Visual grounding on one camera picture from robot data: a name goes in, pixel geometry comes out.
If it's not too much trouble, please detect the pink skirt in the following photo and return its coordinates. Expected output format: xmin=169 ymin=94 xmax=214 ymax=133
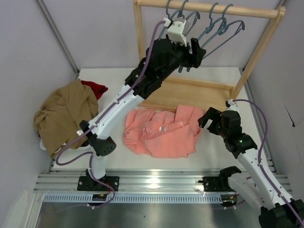
xmin=123 ymin=105 xmax=204 ymax=159

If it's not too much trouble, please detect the tan garment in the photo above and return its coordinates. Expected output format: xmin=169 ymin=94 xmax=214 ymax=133
xmin=33 ymin=79 xmax=99 ymax=157

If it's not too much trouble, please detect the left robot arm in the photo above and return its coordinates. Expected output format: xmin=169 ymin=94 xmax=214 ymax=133
xmin=80 ymin=38 xmax=206 ymax=181

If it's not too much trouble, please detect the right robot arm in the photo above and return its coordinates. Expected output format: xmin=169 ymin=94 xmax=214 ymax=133
xmin=198 ymin=107 xmax=304 ymax=228

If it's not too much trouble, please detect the wooden hanger rack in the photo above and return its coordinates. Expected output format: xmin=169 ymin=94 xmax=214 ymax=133
xmin=133 ymin=0 xmax=286 ymax=112

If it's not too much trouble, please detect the red garment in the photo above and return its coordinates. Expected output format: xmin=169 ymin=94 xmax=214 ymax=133
xmin=81 ymin=80 xmax=108 ymax=100

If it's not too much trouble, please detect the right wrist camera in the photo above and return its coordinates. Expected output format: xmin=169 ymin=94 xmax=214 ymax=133
xmin=225 ymin=99 xmax=238 ymax=112

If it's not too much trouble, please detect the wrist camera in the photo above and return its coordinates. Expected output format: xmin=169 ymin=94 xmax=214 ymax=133
xmin=165 ymin=18 xmax=189 ymax=47
xmin=225 ymin=99 xmax=238 ymax=112

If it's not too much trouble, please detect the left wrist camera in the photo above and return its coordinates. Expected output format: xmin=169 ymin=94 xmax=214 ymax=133
xmin=165 ymin=18 xmax=189 ymax=47

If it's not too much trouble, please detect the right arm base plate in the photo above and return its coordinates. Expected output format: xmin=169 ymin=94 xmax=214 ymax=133
xmin=198 ymin=176 xmax=235 ymax=192

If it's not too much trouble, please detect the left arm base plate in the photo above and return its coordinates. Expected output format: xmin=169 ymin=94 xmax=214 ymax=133
xmin=77 ymin=176 xmax=120 ymax=191

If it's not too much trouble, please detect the aluminium table rail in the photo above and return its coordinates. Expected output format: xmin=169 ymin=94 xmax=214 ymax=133
xmin=33 ymin=168 xmax=292 ymax=194

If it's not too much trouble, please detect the slotted cable duct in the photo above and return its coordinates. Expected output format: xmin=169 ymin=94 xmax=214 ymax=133
xmin=43 ymin=193 xmax=223 ymax=204

